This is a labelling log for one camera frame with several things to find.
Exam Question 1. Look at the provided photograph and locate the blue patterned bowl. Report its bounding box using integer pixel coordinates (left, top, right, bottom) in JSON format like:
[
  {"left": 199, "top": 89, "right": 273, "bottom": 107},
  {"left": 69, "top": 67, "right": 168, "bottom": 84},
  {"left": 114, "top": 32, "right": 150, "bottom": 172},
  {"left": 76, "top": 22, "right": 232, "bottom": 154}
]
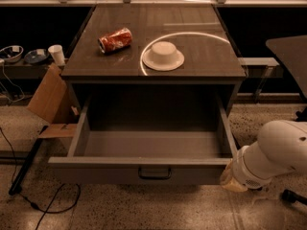
[
  {"left": 0, "top": 45, "right": 24, "bottom": 63},
  {"left": 24, "top": 49, "right": 50, "bottom": 65}
]

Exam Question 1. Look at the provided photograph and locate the crushed red soda can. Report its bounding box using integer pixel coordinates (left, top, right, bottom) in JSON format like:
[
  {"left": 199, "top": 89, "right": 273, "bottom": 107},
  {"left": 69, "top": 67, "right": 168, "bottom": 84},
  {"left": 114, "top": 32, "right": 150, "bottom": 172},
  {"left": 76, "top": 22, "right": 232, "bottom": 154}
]
[{"left": 98, "top": 27, "right": 132, "bottom": 54}]

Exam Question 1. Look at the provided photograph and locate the grey top drawer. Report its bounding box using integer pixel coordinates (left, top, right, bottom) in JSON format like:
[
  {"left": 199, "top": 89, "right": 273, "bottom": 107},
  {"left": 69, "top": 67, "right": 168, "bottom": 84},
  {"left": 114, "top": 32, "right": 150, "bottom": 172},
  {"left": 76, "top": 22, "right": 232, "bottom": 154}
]
[{"left": 49, "top": 90, "right": 236, "bottom": 185}]

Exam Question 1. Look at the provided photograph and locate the blue patterned bowl left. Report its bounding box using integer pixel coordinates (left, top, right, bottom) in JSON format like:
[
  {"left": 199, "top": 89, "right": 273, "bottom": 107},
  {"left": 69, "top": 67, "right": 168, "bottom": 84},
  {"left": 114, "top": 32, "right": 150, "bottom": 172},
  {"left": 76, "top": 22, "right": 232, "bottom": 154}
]
[{"left": 0, "top": 45, "right": 24, "bottom": 63}]

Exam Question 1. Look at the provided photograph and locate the blue patterned bowl right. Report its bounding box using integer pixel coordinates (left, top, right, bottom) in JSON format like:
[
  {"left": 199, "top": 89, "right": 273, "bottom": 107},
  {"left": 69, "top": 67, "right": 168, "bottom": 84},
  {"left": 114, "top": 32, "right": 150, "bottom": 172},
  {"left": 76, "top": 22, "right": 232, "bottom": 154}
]
[{"left": 24, "top": 49, "right": 50, "bottom": 65}]

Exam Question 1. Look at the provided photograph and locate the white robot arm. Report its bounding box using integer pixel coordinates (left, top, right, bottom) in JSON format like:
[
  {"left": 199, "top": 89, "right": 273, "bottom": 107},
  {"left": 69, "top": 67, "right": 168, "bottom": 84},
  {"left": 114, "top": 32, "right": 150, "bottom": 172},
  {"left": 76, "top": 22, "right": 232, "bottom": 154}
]
[{"left": 220, "top": 120, "right": 307, "bottom": 192}]

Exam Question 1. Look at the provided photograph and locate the upside-down white bowl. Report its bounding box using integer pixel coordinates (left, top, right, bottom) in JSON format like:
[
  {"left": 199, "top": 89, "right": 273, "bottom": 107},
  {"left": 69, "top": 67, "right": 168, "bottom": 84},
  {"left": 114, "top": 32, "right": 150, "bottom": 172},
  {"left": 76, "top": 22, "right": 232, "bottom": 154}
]
[{"left": 142, "top": 41, "right": 184, "bottom": 71}]

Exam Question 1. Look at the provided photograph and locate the white paper cup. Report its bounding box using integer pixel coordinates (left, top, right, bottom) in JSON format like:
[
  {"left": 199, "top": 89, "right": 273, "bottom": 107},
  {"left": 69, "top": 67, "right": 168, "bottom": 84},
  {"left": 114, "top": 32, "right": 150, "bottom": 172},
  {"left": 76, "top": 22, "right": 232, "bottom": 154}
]
[{"left": 48, "top": 44, "right": 65, "bottom": 66}]

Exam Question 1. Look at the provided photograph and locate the grey drawer cabinet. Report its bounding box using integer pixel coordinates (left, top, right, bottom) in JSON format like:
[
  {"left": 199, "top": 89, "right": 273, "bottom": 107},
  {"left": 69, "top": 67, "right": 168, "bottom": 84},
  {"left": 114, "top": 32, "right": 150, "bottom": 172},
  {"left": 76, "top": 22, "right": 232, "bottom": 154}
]
[{"left": 62, "top": 4, "right": 246, "bottom": 111}]

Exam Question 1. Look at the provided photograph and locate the brown cardboard box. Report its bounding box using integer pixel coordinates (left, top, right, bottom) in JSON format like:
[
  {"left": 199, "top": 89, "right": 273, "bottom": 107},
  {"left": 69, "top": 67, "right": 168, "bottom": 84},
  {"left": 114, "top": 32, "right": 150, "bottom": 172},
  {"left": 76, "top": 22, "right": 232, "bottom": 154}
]
[{"left": 27, "top": 63, "right": 79, "bottom": 139}]

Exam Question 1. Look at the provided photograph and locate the black table frame leg left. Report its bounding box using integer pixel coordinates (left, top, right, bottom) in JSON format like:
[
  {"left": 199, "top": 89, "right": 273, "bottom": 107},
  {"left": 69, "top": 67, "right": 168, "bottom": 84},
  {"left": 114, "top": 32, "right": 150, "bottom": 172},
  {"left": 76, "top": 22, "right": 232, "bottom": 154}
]
[{"left": 9, "top": 137, "right": 43, "bottom": 196}]

